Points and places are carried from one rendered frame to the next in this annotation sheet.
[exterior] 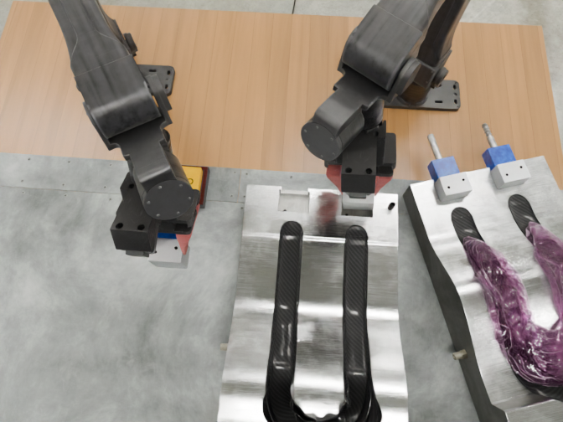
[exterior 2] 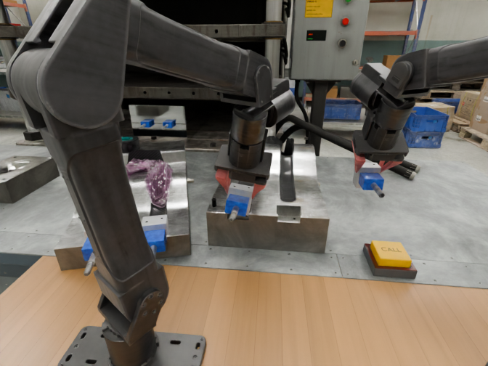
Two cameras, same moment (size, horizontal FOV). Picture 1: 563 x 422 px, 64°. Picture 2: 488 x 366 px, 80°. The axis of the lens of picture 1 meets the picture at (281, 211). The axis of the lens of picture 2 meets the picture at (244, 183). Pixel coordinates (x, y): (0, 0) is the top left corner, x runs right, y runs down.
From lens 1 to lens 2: 0.92 m
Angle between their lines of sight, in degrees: 84
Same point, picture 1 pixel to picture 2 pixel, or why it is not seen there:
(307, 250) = (275, 192)
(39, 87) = not seen: outside the picture
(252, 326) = (304, 170)
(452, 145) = not seen: hidden behind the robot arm
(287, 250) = (289, 195)
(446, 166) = (152, 236)
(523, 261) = (136, 186)
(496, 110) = (36, 330)
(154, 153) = (379, 69)
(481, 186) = not seen: hidden behind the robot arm
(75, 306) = (419, 209)
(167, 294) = (363, 213)
